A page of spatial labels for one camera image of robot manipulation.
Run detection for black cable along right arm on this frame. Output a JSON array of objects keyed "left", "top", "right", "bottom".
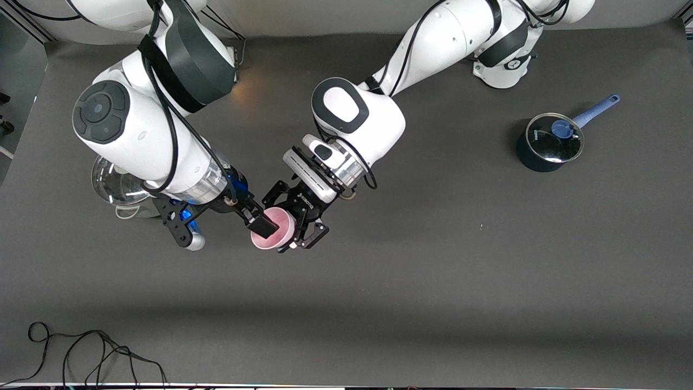
[{"left": 11, "top": 0, "right": 241, "bottom": 209}]

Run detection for black right arm base cables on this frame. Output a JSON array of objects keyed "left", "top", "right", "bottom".
[{"left": 206, "top": 5, "right": 247, "bottom": 70}]

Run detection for dark blue saucepan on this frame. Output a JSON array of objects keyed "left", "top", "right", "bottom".
[{"left": 515, "top": 94, "right": 622, "bottom": 173}]

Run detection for grey-green stockpot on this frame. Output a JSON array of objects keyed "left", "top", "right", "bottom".
[{"left": 91, "top": 156, "right": 163, "bottom": 219}]

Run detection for dark grey table mat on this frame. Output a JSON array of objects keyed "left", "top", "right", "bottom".
[{"left": 0, "top": 19, "right": 693, "bottom": 386}]

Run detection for thin black loose cable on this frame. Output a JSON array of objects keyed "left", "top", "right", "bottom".
[{"left": 0, "top": 321, "right": 168, "bottom": 388}]

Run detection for pink plastic cup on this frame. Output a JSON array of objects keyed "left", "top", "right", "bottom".
[{"left": 250, "top": 206, "right": 296, "bottom": 251}]

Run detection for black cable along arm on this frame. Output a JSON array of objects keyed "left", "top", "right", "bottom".
[
  {"left": 313, "top": 0, "right": 569, "bottom": 200},
  {"left": 11, "top": 0, "right": 241, "bottom": 209}
]

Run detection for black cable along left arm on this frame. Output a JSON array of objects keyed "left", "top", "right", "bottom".
[{"left": 313, "top": 0, "right": 569, "bottom": 200}]

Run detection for glass lid with wooden knob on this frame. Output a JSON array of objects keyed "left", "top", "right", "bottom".
[{"left": 91, "top": 156, "right": 153, "bottom": 206}]

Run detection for glass lid with blue knob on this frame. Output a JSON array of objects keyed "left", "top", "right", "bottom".
[{"left": 525, "top": 113, "right": 586, "bottom": 164}]

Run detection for black background equipment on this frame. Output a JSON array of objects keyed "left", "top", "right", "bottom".
[{"left": 0, "top": 92, "right": 15, "bottom": 137}]

